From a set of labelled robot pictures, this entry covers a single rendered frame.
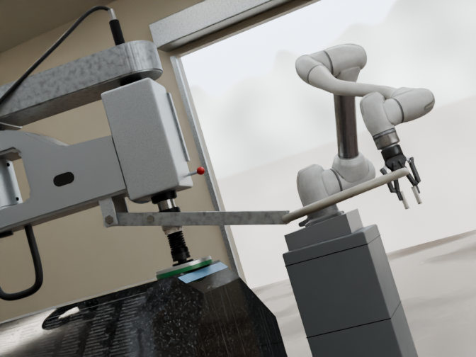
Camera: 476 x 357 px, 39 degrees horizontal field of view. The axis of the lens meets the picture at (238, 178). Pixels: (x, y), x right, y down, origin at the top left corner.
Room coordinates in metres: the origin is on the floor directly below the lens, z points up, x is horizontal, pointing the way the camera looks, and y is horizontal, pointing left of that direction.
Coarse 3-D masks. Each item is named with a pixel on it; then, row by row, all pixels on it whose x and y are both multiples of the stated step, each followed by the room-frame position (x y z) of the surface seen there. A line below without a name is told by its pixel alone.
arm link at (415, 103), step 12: (312, 72) 2.83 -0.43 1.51; (324, 72) 2.80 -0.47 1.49; (312, 84) 2.85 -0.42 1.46; (324, 84) 2.77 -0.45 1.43; (336, 84) 2.73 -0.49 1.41; (348, 84) 2.70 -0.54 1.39; (360, 84) 2.69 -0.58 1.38; (372, 84) 2.67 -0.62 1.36; (360, 96) 2.70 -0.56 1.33; (384, 96) 2.64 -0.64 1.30; (396, 96) 2.51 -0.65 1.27; (408, 96) 2.49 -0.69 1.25; (420, 96) 2.49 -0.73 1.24; (432, 96) 2.52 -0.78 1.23; (408, 108) 2.48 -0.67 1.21; (420, 108) 2.50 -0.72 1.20; (432, 108) 2.54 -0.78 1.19; (408, 120) 2.52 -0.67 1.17
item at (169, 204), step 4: (164, 200) 2.53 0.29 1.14; (168, 200) 2.53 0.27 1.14; (172, 200) 2.54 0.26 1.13; (160, 204) 2.53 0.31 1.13; (164, 204) 2.53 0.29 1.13; (168, 204) 2.53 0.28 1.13; (172, 204) 2.54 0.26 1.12; (160, 208) 2.54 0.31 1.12; (164, 208) 2.53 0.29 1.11; (168, 208) 2.53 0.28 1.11; (172, 208) 2.52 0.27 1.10; (176, 208) 2.53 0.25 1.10; (164, 228) 2.53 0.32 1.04; (168, 228) 2.52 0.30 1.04; (172, 228) 2.52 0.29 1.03
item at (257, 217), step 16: (128, 224) 2.52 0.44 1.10; (144, 224) 2.51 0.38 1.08; (160, 224) 2.50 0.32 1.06; (176, 224) 2.49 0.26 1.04; (192, 224) 2.48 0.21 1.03; (208, 224) 2.48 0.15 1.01; (224, 224) 2.47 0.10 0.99; (240, 224) 2.46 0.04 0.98; (256, 224) 2.45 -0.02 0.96; (272, 224) 2.44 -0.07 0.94
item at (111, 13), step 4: (112, 8) 2.55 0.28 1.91; (108, 12) 2.55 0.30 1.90; (112, 12) 2.55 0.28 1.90; (112, 16) 2.54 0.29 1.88; (112, 20) 2.54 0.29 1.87; (116, 20) 2.54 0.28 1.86; (112, 24) 2.54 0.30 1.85; (116, 24) 2.54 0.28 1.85; (112, 28) 2.54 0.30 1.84; (116, 28) 2.54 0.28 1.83; (120, 28) 2.55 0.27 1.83; (112, 32) 2.55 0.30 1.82; (116, 32) 2.54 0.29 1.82; (120, 32) 2.55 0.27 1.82; (116, 36) 2.54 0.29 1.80; (120, 36) 2.54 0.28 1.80; (116, 40) 2.54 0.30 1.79; (120, 40) 2.54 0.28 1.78; (124, 40) 2.55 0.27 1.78; (116, 44) 2.54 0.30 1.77
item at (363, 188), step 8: (384, 176) 2.25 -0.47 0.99; (392, 176) 2.27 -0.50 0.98; (400, 176) 2.30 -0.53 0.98; (360, 184) 2.23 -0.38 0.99; (368, 184) 2.22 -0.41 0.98; (376, 184) 2.23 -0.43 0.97; (384, 184) 2.60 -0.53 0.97; (344, 192) 2.22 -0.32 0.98; (352, 192) 2.22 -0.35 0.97; (360, 192) 2.22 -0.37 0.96; (320, 200) 2.25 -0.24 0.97; (328, 200) 2.23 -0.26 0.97; (336, 200) 2.23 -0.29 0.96; (304, 208) 2.29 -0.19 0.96; (312, 208) 2.26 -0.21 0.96; (320, 208) 2.25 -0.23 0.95; (288, 216) 2.36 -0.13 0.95; (296, 216) 2.32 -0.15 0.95; (304, 216) 2.63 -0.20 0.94
